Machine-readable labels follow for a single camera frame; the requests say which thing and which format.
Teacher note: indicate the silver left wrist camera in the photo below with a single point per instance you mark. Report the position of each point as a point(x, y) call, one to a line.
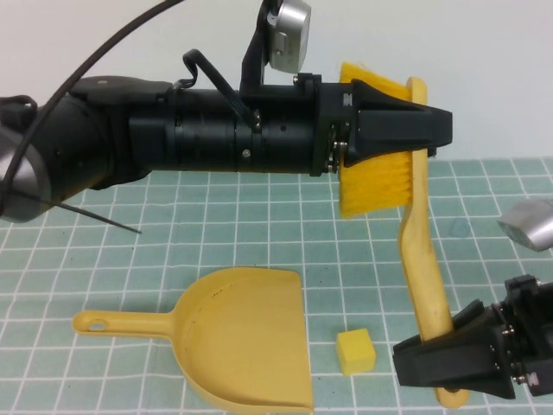
point(289, 39)

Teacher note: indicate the small yellow foam cube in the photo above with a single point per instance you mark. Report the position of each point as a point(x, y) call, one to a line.
point(354, 350)

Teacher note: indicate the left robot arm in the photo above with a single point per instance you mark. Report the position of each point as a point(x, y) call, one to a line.
point(108, 138)

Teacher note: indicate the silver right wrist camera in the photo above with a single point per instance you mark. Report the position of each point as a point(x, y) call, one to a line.
point(531, 225)

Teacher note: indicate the green white-grid tablecloth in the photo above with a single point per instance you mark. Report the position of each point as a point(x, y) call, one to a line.
point(259, 225)

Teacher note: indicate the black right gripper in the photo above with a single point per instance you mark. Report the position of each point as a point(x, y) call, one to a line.
point(531, 328)

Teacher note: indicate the yellow plastic dustpan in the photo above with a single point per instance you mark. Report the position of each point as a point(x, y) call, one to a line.
point(250, 337)

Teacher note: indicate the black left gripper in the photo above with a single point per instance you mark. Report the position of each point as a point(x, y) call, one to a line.
point(294, 134)

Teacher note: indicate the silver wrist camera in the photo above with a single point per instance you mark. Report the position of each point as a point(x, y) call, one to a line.
point(289, 39)
point(531, 225)

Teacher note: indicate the yellow hand brush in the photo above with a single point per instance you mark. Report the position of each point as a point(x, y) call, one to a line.
point(423, 268)

